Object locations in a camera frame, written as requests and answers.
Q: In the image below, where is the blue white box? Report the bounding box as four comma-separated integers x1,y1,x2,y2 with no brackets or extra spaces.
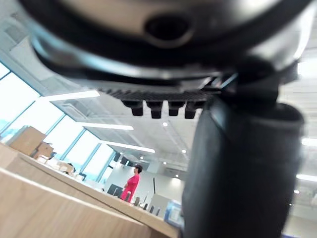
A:
164,200,184,228

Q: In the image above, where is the small cardboard box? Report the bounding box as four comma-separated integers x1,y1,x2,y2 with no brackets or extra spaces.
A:
33,142,54,159

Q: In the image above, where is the ceiling mounted black screen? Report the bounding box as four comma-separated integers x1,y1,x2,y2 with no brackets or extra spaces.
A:
114,153,136,167

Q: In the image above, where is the person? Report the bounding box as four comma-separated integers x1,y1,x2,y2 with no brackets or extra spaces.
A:
120,165,143,203

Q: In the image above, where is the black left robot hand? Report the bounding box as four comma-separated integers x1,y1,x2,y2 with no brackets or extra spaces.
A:
18,0,315,238

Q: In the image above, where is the black monitor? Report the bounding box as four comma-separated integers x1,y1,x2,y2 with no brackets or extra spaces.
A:
107,183,124,197

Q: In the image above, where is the large cardboard box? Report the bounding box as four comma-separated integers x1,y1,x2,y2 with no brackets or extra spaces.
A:
9,125,47,157

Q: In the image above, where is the long ceiling light strip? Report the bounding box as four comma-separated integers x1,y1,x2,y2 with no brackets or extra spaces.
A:
78,121,134,131
42,90,101,102
105,141,156,154

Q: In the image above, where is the wooden cabinet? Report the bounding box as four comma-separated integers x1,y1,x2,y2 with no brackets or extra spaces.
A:
0,142,181,238

